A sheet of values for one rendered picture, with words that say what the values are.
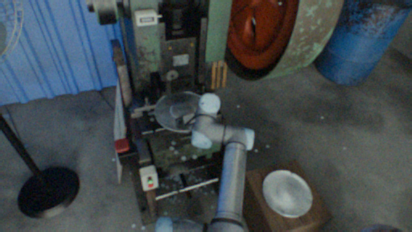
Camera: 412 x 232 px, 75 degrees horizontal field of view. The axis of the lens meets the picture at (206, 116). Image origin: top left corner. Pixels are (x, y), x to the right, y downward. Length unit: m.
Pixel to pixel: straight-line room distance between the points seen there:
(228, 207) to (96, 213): 1.33
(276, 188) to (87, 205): 1.25
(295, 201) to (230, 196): 0.91
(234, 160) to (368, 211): 1.60
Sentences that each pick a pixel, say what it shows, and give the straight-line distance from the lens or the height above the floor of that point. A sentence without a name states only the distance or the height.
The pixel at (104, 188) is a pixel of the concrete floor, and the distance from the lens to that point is 2.10.
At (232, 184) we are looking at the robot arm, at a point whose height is 1.05.
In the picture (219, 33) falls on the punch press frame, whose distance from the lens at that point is 1.19.
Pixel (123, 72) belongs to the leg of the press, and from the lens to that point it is 1.63.
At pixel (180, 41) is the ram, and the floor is 1.16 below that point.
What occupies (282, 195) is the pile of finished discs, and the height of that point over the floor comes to 0.37.
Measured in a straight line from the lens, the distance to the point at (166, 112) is 1.39.
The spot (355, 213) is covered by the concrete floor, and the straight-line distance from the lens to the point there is 2.29.
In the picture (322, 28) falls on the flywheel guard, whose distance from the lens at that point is 1.07.
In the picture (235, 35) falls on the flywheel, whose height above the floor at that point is 1.05.
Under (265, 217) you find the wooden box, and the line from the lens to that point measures 1.61.
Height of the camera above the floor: 1.77
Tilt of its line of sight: 46 degrees down
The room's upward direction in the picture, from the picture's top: 6 degrees clockwise
